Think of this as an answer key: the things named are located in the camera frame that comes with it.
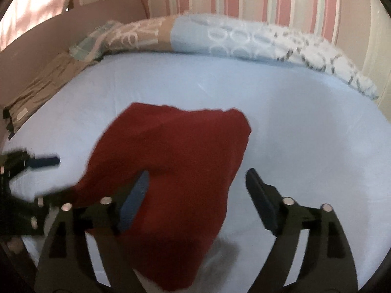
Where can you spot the brown patterned pillow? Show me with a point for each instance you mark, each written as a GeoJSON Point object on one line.
{"type": "Point", "coordinates": [45, 91]}

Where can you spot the brown headboard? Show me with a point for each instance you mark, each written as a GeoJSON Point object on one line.
{"type": "Point", "coordinates": [61, 27]}

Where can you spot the red knit garment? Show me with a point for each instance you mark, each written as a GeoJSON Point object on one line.
{"type": "Point", "coordinates": [183, 158]}

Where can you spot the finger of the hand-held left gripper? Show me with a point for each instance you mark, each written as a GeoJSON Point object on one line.
{"type": "Point", "coordinates": [45, 161]}
{"type": "Point", "coordinates": [55, 197]}

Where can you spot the green plaid cloth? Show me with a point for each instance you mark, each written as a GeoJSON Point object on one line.
{"type": "Point", "coordinates": [91, 41]}

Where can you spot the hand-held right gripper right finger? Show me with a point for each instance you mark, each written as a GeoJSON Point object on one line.
{"type": "Point", "coordinates": [259, 198]}

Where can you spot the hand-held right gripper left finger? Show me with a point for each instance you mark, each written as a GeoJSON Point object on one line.
{"type": "Point", "coordinates": [134, 203]}

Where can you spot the patterned blue beige pillow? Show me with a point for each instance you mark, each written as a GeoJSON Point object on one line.
{"type": "Point", "coordinates": [232, 39]}

